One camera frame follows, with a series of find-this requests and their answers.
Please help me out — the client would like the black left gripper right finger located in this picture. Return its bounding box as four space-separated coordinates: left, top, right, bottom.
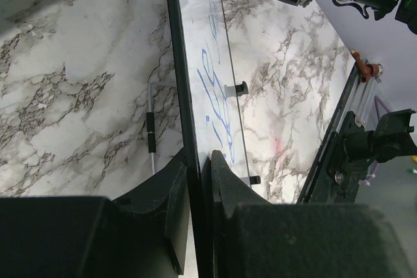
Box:
211 150 414 277

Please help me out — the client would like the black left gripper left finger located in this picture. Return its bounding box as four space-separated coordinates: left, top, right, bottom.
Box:
1 151 190 277

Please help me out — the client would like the aluminium frame rail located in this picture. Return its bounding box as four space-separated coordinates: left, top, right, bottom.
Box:
332 65 390 132

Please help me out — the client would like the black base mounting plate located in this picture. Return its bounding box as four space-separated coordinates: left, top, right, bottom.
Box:
297 111 367 204

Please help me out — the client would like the white whiteboard with black rim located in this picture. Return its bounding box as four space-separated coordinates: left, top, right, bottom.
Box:
167 0 250 277

